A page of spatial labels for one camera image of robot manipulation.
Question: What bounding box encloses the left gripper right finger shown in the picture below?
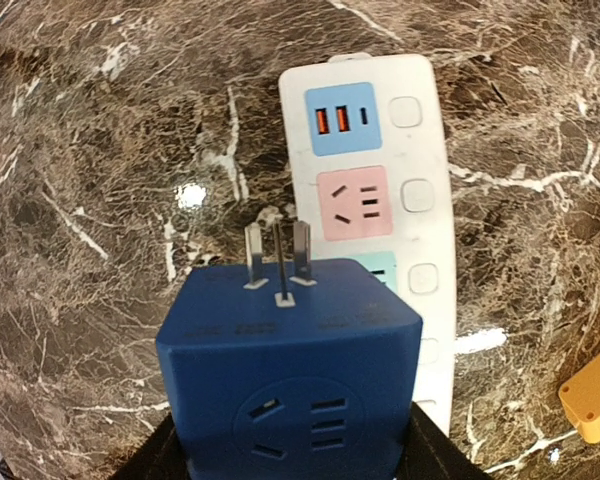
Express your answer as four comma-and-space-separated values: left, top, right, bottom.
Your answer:
402, 402, 490, 480

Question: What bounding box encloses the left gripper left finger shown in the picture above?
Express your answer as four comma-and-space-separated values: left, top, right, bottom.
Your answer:
110, 414, 190, 480

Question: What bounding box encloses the white multicolour power strip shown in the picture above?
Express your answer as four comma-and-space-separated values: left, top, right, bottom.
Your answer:
279, 53, 457, 431

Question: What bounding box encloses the orange power strip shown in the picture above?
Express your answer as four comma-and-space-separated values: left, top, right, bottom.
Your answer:
558, 353, 600, 444

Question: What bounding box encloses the blue cube socket adapter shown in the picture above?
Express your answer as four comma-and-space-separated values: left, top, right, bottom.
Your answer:
156, 222, 423, 479

